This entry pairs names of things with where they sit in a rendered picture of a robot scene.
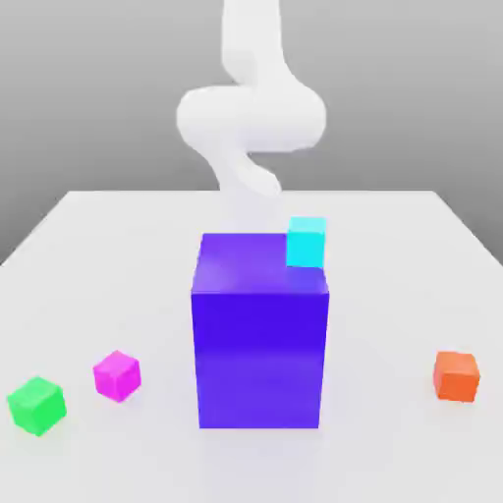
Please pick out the large purple box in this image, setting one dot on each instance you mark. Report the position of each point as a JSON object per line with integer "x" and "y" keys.
{"x": 259, "y": 353}

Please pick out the small green cube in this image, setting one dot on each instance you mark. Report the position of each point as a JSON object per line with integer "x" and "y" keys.
{"x": 37, "y": 406}

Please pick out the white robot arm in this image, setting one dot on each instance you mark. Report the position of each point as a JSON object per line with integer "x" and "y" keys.
{"x": 251, "y": 114}

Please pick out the small magenta cube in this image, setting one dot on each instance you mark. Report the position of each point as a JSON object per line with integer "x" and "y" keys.
{"x": 117, "y": 377}

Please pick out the small orange cube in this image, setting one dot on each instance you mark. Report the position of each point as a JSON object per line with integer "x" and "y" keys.
{"x": 456, "y": 378}

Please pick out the small cyan cube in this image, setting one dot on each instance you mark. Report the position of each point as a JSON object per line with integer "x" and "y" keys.
{"x": 305, "y": 247}

